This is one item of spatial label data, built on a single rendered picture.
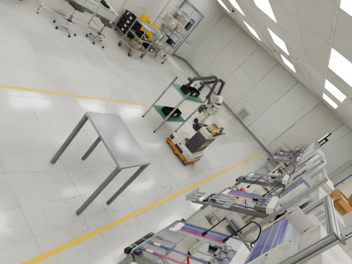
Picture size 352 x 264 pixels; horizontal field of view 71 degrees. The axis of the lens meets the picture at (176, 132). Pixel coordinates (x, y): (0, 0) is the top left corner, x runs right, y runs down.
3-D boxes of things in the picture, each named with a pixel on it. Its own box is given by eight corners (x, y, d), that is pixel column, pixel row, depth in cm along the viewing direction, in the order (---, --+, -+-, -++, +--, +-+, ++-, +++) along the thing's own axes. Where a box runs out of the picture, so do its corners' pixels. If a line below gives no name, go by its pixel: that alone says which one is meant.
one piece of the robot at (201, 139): (199, 154, 525) (228, 129, 493) (188, 157, 477) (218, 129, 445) (189, 143, 535) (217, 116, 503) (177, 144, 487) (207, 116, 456)
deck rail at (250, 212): (207, 205, 301) (207, 200, 301) (208, 204, 303) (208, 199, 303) (268, 220, 266) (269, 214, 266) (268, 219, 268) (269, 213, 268)
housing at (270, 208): (265, 219, 270) (266, 206, 269) (272, 207, 313) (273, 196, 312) (272, 221, 266) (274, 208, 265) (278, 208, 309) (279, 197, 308)
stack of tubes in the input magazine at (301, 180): (278, 200, 264) (299, 185, 254) (284, 189, 308) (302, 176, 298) (287, 210, 260) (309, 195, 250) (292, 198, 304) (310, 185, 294)
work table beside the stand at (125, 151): (84, 157, 313) (118, 114, 283) (109, 204, 289) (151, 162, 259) (50, 161, 275) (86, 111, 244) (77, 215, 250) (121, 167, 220)
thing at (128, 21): (111, 27, 813) (124, 8, 785) (121, 31, 854) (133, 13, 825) (122, 40, 795) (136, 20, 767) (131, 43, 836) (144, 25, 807)
